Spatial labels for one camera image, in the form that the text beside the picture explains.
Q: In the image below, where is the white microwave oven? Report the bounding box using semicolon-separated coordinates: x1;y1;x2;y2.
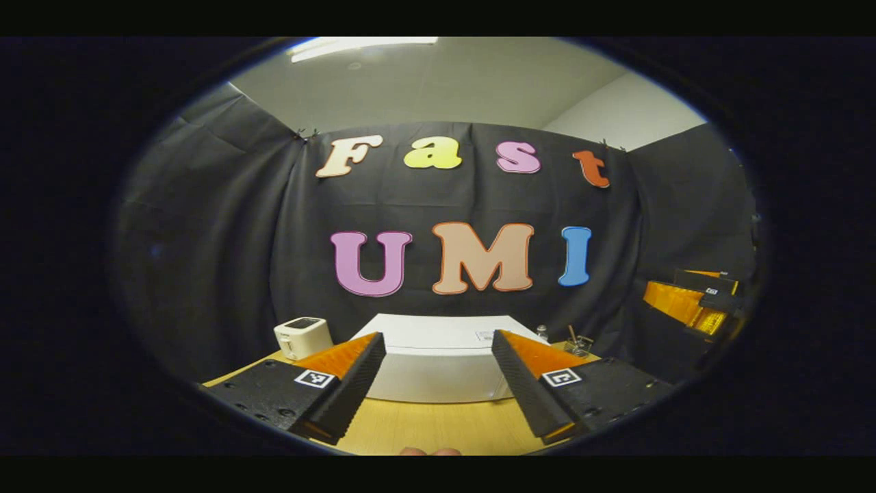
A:
350;314;550;403

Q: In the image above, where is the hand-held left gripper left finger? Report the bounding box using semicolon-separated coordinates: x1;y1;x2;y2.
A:
205;331;387;446

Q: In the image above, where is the black backdrop cloth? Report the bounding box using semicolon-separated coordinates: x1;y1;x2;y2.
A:
116;82;760;384

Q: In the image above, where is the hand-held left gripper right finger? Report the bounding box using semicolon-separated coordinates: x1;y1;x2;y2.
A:
491;329;675;442

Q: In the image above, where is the white toaster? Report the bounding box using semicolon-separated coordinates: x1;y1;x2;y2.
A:
274;316;334;362

